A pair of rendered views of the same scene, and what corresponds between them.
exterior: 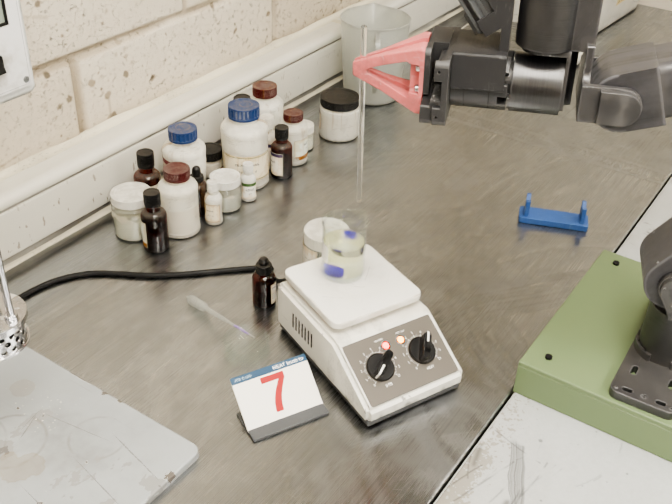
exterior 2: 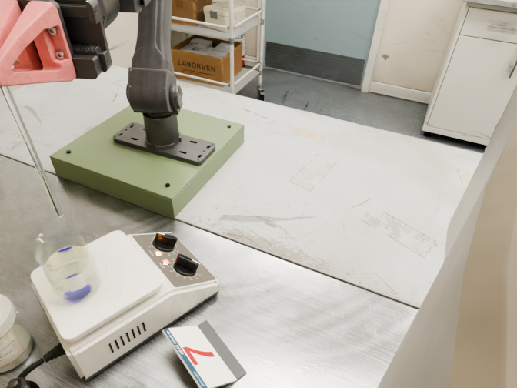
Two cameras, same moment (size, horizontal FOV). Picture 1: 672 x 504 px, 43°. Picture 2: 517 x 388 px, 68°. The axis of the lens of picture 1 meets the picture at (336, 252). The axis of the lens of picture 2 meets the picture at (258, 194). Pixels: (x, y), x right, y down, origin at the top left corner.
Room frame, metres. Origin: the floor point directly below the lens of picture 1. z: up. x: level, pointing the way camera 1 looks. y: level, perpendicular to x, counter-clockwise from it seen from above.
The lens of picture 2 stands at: (0.66, 0.29, 1.37)
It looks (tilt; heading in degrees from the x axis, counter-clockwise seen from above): 40 degrees down; 260
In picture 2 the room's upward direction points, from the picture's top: 2 degrees clockwise
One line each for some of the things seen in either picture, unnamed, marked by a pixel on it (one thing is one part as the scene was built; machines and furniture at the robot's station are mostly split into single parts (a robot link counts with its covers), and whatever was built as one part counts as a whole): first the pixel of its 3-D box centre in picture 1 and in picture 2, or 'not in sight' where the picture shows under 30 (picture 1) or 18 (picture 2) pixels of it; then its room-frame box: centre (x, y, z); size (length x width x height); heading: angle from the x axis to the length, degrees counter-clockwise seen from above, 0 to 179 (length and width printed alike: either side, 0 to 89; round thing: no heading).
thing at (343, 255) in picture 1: (345, 244); (68, 265); (0.82, -0.01, 1.02); 0.06 x 0.05 x 0.08; 144
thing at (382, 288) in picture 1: (351, 284); (97, 279); (0.80, -0.02, 0.98); 0.12 x 0.12 x 0.01; 33
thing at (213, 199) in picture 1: (213, 201); not in sight; (1.05, 0.18, 0.93); 0.03 x 0.03 x 0.07
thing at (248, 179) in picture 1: (248, 181); not in sight; (1.12, 0.14, 0.93); 0.02 x 0.02 x 0.06
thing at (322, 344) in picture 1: (362, 325); (124, 289); (0.78, -0.03, 0.94); 0.22 x 0.13 x 0.08; 33
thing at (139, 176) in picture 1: (147, 181); not in sight; (1.07, 0.27, 0.95); 0.04 x 0.04 x 0.10
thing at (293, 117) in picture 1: (293, 136); not in sight; (1.24, 0.08, 0.94); 0.05 x 0.05 x 0.09
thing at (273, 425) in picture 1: (279, 396); (204, 352); (0.68, 0.05, 0.92); 0.09 x 0.06 x 0.04; 121
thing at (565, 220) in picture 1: (554, 211); not in sight; (1.09, -0.32, 0.92); 0.10 x 0.03 x 0.04; 79
